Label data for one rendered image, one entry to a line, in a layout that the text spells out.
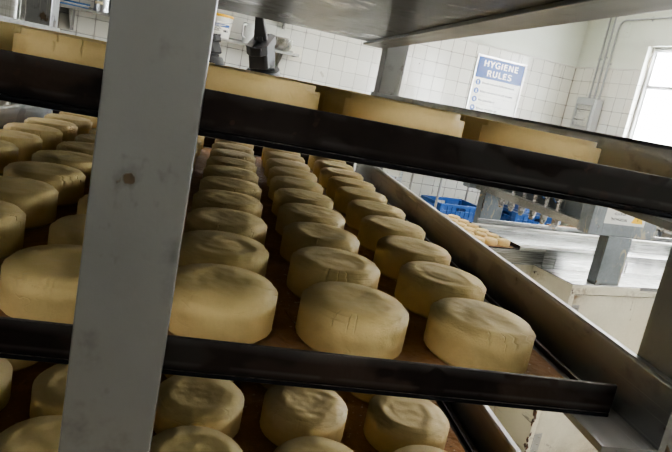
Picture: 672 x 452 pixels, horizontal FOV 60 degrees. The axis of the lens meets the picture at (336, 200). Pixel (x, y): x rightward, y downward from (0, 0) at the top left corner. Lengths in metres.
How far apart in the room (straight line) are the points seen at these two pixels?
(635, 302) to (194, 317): 2.28
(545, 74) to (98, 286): 7.25
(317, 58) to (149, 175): 5.99
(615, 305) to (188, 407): 2.14
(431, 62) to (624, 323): 4.63
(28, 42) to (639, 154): 0.25
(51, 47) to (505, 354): 0.21
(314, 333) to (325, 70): 5.96
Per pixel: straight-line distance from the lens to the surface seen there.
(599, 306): 2.33
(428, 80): 6.62
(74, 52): 0.22
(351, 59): 6.27
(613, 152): 0.32
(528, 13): 0.38
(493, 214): 2.75
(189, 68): 0.19
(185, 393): 0.35
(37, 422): 0.33
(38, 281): 0.25
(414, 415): 0.38
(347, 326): 0.25
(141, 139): 0.19
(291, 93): 0.21
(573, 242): 2.86
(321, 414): 0.35
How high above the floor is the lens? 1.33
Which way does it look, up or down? 11 degrees down
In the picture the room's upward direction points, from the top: 11 degrees clockwise
